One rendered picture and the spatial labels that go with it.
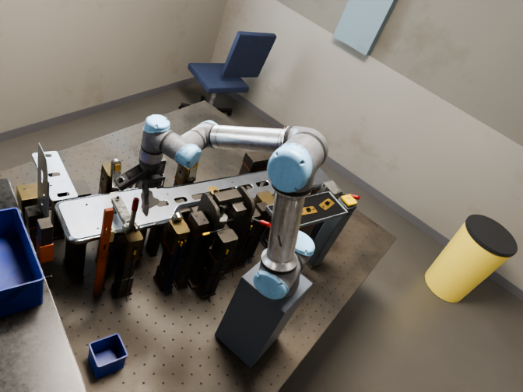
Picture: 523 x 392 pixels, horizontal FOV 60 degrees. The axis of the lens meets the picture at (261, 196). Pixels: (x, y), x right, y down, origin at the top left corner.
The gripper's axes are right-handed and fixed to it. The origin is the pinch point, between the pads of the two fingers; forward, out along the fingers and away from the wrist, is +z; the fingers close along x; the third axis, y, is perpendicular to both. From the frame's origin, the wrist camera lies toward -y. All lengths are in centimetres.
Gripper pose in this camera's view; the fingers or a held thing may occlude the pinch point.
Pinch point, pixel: (135, 202)
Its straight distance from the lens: 166.1
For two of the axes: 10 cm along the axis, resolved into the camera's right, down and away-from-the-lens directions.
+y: 7.9, -1.7, 5.9
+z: -3.1, 7.2, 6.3
